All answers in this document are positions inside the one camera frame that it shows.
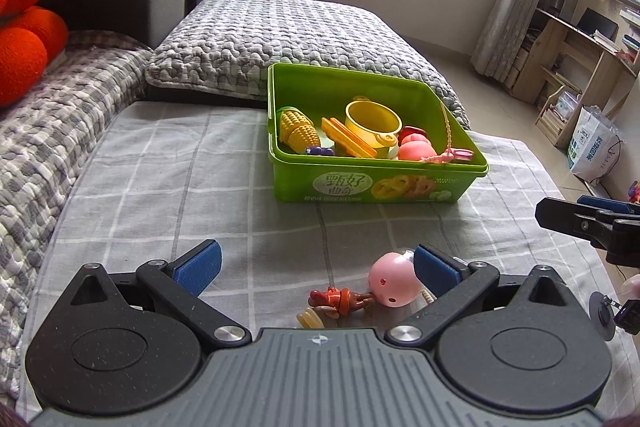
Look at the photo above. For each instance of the white paper bag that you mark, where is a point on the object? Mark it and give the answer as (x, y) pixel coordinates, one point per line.
(595, 145)

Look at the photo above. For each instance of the yellow toy corn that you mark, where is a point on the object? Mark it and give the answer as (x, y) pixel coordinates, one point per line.
(296, 130)

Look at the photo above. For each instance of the purple toy grapes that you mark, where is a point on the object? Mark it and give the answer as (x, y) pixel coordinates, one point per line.
(320, 151)

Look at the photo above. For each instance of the grey checked cloth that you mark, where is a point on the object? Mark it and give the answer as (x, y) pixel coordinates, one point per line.
(166, 177)

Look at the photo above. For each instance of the green plastic storage box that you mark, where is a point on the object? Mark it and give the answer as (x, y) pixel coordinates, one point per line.
(324, 93)

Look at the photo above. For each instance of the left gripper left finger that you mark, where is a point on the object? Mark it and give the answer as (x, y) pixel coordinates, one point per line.
(175, 288)

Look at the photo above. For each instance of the grey plaid sofa cover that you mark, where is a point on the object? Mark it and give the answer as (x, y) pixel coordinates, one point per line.
(46, 138)

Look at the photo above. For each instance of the wooden shelf unit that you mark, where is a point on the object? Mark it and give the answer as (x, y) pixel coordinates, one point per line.
(569, 60)

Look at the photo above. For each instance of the grey sofa armrest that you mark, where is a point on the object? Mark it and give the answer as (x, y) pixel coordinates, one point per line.
(148, 21)

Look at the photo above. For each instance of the pink red-capped toy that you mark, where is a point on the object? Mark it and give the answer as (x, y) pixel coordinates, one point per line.
(409, 133)

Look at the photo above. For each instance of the pink clear capsule ball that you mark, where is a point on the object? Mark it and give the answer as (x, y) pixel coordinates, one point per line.
(392, 279)

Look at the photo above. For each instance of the red orange toy figure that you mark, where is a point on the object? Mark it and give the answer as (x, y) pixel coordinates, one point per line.
(335, 302)

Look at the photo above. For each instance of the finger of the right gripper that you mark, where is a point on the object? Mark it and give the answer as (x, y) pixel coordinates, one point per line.
(629, 208)
(585, 222)

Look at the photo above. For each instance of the yellow toy pot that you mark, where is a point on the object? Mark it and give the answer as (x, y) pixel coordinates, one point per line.
(375, 123)

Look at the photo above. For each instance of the orange pumpkin cushion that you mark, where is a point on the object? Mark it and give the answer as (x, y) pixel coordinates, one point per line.
(31, 39)

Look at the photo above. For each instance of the grey quilted sofa cushion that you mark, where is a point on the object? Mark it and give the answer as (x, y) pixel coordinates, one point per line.
(225, 47)

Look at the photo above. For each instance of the pink octopus toy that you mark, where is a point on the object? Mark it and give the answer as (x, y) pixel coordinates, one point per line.
(423, 151)

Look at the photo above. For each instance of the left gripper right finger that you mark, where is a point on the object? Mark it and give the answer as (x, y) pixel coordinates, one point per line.
(460, 289)

